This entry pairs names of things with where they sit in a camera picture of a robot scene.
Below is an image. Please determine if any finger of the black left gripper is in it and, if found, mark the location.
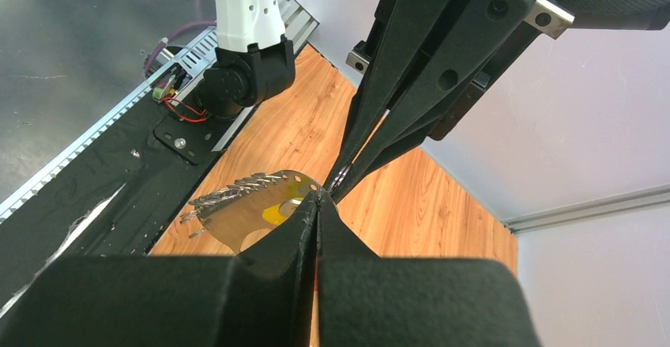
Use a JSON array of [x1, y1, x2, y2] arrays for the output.
[[326, 0, 450, 190], [329, 0, 536, 201]]

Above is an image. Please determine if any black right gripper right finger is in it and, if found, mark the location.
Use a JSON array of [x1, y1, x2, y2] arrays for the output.
[[316, 198, 540, 346]]

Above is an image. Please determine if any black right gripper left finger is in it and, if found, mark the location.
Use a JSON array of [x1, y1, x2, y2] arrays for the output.
[[1, 196, 320, 346]]

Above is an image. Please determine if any metal keyring plate with spring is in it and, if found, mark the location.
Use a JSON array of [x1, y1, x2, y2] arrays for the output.
[[179, 170, 323, 255]]

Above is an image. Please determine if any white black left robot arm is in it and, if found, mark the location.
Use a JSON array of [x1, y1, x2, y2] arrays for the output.
[[195, 0, 669, 201]]

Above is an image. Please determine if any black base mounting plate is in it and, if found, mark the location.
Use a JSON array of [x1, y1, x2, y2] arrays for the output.
[[1, 97, 228, 307]]

